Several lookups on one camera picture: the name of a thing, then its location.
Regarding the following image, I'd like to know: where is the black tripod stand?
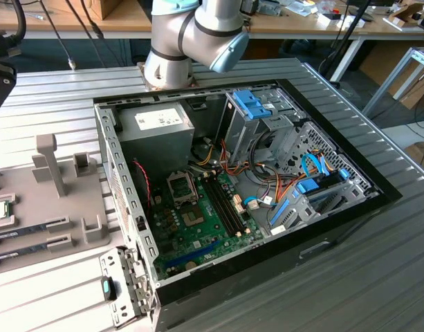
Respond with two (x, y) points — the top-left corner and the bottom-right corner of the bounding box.
(318, 0), (374, 82)

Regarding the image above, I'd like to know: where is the brown cardboard box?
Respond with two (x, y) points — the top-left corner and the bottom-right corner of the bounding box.
(89, 0), (125, 21)

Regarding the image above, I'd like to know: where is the blue plastic drive latch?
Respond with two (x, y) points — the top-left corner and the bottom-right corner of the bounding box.
(233, 89), (272, 120)

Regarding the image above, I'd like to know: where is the blue RAM stick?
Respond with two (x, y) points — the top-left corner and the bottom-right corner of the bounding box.
(0, 241), (50, 266)
(0, 223), (50, 240)

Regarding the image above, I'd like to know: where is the orange power wire bundle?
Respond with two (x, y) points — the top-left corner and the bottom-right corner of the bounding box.
(218, 138), (302, 210)

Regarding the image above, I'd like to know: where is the grey metal drive cage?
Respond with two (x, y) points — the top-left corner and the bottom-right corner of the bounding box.
(220, 88), (308, 167)

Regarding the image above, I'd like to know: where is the black wire bundle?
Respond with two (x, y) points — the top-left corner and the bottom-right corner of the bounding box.
(248, 129), (280, 190)

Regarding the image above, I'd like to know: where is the grey cable silver plug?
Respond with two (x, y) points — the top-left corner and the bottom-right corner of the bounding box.
(40, 0), (77, 69)

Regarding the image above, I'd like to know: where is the black teal latch button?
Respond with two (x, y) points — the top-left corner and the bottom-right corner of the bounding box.
(100, 275), (118, 301)

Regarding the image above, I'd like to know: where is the aluminium profile frame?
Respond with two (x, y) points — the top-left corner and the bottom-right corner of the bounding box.
(362, 46), (424, 118)

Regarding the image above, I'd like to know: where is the flat blue data wire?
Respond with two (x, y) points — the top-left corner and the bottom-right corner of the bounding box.
(300, 153), (333, 179)

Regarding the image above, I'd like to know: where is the wooden desk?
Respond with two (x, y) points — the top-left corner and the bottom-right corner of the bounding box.
(246, 0), (424, 82)
(0, 0), (154, 39)

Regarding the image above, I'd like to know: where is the blue expansion slot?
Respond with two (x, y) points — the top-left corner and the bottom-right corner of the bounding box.
(164, 241), (220, 271)

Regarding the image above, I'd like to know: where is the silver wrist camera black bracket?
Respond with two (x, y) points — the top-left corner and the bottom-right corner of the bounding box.
(0, 60), (18, 116)

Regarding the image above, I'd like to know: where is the open small cardboard box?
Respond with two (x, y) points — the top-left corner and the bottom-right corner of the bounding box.
(387, 2), (424, 28)

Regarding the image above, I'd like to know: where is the black open PC case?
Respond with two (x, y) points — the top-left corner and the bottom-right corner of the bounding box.
(93, 78), (403, 332)

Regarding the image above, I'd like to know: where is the black RAM slot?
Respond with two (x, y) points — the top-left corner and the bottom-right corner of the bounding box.
(211, 170), (251, 234)
(201, 172), (243, 238)

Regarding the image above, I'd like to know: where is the grey metal card bracket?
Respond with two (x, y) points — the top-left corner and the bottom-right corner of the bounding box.
(99, 246), (156, 329)

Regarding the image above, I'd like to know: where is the grey parts rack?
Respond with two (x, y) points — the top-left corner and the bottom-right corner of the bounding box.
(0, 133), (112, 277)

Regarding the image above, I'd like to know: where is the grey metal device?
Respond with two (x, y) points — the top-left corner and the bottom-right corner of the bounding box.
(258, 0), (284, 15)

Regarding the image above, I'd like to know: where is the clear plastic packet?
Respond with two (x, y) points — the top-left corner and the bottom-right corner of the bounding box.
(289, 0), (318, 17)

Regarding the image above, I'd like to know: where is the grey metal disk bay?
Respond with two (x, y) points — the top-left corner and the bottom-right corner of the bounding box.
(266, 178), (380, 238)

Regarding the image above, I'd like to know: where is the metal socket cover frame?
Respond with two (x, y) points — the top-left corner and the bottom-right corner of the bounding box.
(165, 171), (199, 209)

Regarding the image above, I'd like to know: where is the grey power supply unit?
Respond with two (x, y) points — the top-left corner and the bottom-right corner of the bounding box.
(116, 102), (196, 174)

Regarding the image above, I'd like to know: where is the large flat cardboard sheet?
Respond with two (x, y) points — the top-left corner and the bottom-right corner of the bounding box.
(358, 43), (424, 110)

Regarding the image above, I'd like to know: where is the blue wire white plug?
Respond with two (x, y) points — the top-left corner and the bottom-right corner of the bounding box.
(243, 195), (280, 211)

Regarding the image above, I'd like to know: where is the red black twisted wire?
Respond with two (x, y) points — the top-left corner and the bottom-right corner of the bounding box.
(133, 158), (154, 208)

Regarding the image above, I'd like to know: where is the blue disk carrier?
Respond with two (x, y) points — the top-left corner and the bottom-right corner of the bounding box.
(268, 197), (304, 229)
(294, 168), (351, 196)

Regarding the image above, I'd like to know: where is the green motherboard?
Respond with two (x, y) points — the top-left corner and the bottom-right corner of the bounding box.
(149, 171), (268, 282)

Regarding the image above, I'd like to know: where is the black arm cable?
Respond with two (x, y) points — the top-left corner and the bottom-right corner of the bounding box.
(0, 0), (28, 62)

